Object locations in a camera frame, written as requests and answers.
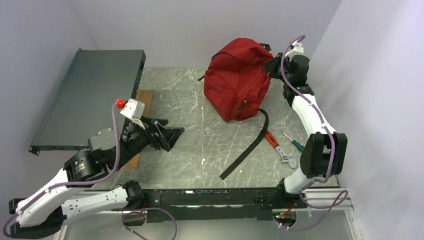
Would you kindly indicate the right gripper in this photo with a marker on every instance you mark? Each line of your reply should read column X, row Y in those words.
column 271, row 66

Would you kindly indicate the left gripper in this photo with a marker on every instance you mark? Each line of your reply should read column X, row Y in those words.
column 169, row 136

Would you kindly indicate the red backpack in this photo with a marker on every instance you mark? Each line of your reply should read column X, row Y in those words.
column 236, row 83

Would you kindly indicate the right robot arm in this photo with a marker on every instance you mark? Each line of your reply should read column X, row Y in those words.
column 324, row 152

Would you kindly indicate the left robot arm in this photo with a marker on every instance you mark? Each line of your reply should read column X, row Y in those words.
column 55, row 205

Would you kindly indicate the wooden board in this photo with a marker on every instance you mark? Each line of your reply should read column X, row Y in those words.
column 145, row 96

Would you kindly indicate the dark grey rack server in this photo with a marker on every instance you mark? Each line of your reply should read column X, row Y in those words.
column 82, row 104

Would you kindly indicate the green handled screwdriver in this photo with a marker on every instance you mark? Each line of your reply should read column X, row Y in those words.
column 299, row 146

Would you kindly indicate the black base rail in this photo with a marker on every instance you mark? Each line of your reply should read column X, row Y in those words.
column 260, row 203

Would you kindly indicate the orange handled adjustable wrench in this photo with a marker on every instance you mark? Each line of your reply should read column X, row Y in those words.
column 284, row 158

